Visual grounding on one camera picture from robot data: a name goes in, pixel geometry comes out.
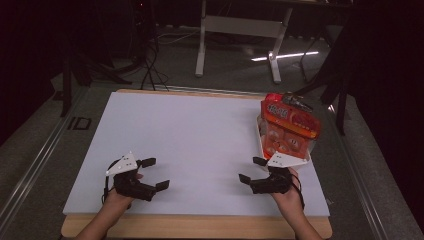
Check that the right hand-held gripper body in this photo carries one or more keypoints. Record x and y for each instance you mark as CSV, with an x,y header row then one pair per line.
x,y
276,183

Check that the red and black noodle packet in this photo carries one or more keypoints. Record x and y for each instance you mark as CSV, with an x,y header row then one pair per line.
x,y
298,101

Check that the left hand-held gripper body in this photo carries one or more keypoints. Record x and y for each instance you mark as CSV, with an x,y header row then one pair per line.
x,y
130,186

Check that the white metal desk frame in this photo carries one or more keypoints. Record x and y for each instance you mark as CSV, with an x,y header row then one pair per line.
x,y
240,25

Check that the dark chair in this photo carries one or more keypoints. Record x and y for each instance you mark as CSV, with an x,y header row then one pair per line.
x,y
340,110

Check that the person's left hand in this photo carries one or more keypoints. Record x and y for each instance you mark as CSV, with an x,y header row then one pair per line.
x,y
120,200

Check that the person's right hand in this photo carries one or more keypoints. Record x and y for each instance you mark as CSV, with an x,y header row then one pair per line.
x,y
288,200

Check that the clear orange cake packet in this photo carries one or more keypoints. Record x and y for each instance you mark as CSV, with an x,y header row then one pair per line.
x,y
283,141

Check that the red orange sauce packet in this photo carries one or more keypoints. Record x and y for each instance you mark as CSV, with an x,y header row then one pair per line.
x,y
286,116

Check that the metal floor rail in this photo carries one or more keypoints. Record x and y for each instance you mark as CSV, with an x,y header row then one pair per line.
x,y
360,180
30,173

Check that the white plastic storage box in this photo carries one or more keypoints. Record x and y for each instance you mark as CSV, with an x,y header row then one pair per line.
x,y
259,133

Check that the black metal stand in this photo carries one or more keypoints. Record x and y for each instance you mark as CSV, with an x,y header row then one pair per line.
x,y
66,93

